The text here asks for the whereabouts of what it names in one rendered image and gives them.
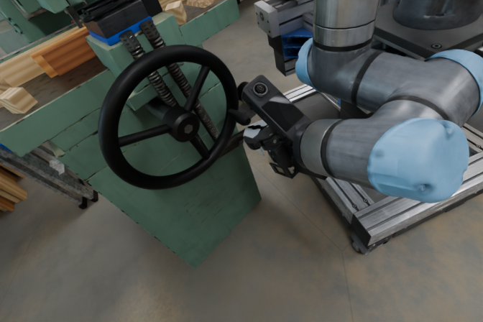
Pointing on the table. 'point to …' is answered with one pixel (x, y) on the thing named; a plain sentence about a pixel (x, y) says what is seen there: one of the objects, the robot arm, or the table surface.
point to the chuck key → (100, 4)
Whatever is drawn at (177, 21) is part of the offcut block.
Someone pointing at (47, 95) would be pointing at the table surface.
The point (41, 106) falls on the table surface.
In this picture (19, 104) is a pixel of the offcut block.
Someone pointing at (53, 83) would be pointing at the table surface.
